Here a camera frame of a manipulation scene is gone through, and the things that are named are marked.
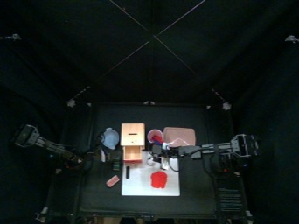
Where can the red striped white box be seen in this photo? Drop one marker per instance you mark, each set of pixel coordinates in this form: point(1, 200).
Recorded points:
point(112, 181)

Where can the dark ribbed block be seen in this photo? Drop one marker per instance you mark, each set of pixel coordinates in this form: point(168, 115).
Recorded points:
point(116, 165)

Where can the pink tray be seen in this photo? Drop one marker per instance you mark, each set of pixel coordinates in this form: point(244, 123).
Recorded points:
point(179, 134)

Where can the white cutting board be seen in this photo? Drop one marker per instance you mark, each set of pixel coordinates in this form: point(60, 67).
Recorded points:
point(136, 183)

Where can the red-fronted wooden drawer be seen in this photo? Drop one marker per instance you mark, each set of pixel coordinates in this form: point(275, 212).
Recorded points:
point(132, 154)

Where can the blue plastic tool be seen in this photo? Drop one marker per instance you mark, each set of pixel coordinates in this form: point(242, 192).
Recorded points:
point(158, 142)

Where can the black plate with white text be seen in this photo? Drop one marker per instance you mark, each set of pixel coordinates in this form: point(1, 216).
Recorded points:
point(230, 199)

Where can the silver frame bracket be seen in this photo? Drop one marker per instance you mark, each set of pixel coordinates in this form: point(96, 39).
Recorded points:
point(13, 37)
point(227, 106)
point(71, 102)
point(290, 38)

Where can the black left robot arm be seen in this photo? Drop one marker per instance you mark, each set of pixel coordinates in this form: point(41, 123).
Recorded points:
point(43, 143)

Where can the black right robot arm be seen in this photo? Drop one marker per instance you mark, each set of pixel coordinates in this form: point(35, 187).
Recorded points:
point(218, 147)

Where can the wooden cabinet box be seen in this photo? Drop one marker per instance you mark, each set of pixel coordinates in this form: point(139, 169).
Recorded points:
point(132, 134)

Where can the red plastic cup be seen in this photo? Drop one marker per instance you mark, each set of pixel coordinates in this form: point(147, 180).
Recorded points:
point(151, 134)

